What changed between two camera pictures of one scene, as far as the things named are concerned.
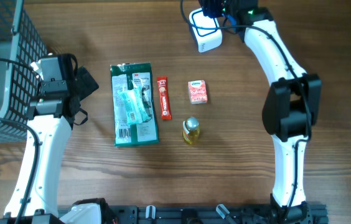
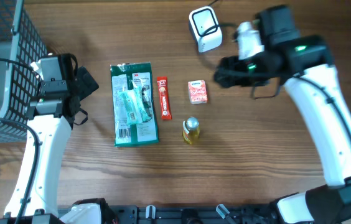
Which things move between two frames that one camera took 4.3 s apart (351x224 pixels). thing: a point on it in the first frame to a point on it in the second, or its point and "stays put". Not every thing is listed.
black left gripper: [85, 84] stays put
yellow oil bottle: [191, 130] stays put
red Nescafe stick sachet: [162, 86] stays put
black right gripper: [208, 8] to [233, 74]
